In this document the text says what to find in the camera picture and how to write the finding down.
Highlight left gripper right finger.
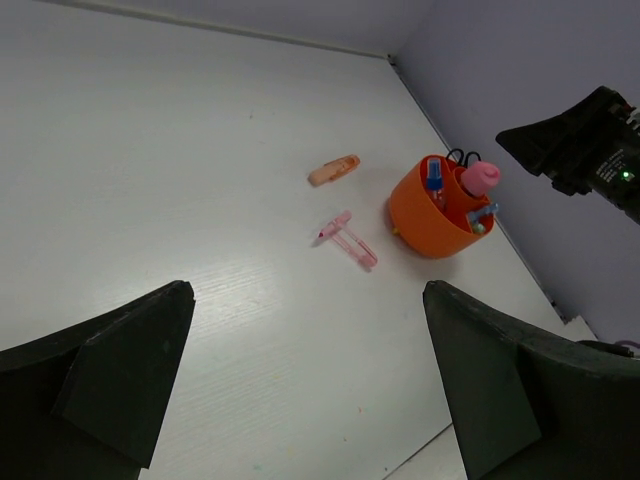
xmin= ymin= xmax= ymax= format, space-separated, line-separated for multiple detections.
xmin=423 ymin=281 xmax=639 ymax=479

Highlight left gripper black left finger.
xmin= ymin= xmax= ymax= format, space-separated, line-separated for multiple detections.
xmin=1 ymin=281 xmax=195 ymax=479

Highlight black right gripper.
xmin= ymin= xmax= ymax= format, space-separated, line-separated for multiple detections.
xmin=496 ymin=86 xmax=639 ymax=222

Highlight pink round eraser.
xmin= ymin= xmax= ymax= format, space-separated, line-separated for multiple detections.
xmin=460 ymin=161 xmax=501 ymax=197

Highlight black scissors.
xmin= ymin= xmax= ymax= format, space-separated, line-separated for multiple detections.
xmin=446 ymin=148 xmax=482 ymax=168

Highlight blue translucent pen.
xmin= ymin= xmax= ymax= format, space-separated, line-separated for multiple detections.
xmin=467 ymin=203 xmax=499 ymax=224

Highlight blue white glue bottle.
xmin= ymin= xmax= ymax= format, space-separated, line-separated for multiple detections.
xmin=426 ymin=157 xmax=446 ymax=211

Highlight pink translucent pen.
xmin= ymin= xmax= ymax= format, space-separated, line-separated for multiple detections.
xmin=315 ymin=210 xmax=378 ymax=271

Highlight orange round divided container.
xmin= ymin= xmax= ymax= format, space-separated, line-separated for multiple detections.
xmin=388 ymin=155 xmax=496 ymax=259

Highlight orange translucent pen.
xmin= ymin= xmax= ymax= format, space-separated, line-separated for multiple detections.
xmin=308 ymin=155 xmax=361 ymax=187

